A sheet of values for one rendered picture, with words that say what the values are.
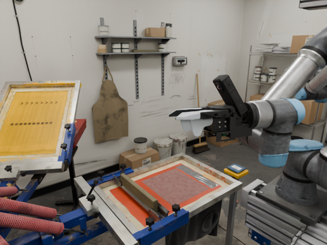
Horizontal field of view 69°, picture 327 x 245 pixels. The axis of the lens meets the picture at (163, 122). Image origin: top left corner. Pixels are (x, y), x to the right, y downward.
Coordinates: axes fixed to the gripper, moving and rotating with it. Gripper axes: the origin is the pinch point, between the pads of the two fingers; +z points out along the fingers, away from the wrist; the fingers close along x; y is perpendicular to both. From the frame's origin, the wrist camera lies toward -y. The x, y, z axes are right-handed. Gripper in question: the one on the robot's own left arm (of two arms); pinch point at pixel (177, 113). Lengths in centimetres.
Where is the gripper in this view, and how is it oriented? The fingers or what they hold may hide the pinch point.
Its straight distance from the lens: 57.2
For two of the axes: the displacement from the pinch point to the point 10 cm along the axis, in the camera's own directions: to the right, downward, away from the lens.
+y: 0.4, 9.8, 1.8
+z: -9.6, 0.9, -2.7
